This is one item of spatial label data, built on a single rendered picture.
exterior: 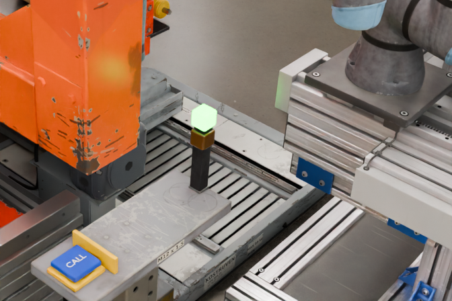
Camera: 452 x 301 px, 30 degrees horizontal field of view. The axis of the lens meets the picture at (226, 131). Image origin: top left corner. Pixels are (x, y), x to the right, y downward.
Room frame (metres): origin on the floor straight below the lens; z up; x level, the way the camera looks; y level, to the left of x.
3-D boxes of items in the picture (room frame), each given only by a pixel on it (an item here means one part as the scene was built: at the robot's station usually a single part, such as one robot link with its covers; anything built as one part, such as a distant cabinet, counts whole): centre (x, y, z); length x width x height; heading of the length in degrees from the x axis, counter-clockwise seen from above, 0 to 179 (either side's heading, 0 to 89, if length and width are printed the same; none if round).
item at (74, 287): (1.19, 0.26, 0.46); 0.08 x 0.08 x 0.01; 54
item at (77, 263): (1.19, 0.26, 0.47); 0.07 x 0.07 x 0.02; 54
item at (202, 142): (1.48, 0.05, 0.59); 0.04 x 0.04 x 0.04; 54
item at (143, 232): (1.32, 0.17, 0.44); 0.43 x 0.17 x 0.03; 144
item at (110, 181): (1.83, 0.41, 0.26); 0.42 x 0.18 x 0.35; 54
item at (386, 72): (1.42, -0.29, 0.87); 0.15 x 0.15 x 0.10
